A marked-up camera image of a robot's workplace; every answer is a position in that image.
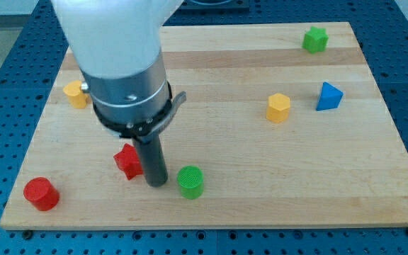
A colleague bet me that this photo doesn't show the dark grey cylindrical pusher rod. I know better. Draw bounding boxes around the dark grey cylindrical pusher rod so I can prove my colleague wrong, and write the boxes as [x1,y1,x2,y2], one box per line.
[132,135,168,188]

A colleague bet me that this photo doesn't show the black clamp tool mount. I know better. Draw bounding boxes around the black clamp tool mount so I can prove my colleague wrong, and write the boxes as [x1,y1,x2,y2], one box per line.
[93,91,186,139]

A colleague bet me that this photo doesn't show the green cylinder block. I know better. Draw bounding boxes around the green cylinder block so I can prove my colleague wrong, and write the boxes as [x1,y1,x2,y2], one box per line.
[177,166,204,200]

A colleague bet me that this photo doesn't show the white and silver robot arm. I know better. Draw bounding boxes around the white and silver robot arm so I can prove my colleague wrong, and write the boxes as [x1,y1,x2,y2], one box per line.
[52,0,186,187]

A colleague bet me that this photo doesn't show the yellow block behind arm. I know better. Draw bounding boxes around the yellow block behind arm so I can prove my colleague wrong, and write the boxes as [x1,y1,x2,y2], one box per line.
[62,80,88,109]

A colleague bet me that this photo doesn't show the red star block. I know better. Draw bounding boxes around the red star block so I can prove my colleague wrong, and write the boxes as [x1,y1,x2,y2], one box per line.
[113,143,143,180]

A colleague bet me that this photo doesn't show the red cylinder block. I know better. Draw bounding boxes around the red cylinder block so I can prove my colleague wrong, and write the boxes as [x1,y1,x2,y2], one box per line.
[23,177,60,211]

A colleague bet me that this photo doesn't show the wooden board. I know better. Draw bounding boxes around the wooden board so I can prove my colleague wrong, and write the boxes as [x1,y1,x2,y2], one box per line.
[0,22,408,230]

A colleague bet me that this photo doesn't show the yellow hexagon block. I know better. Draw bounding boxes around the yellow hexagon block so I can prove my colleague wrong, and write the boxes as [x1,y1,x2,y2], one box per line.
[266,93,290,123]

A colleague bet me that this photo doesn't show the blue triangle block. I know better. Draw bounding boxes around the blue triangle block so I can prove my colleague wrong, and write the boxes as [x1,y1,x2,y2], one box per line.
[316,82,344,111]

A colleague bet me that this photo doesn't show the green star block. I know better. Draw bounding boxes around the green star block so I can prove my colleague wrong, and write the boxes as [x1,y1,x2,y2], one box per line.
[302,26,329,54]

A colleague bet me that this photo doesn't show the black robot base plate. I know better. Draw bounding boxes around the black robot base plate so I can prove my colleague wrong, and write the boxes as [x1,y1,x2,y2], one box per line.
[180,0,250,11]

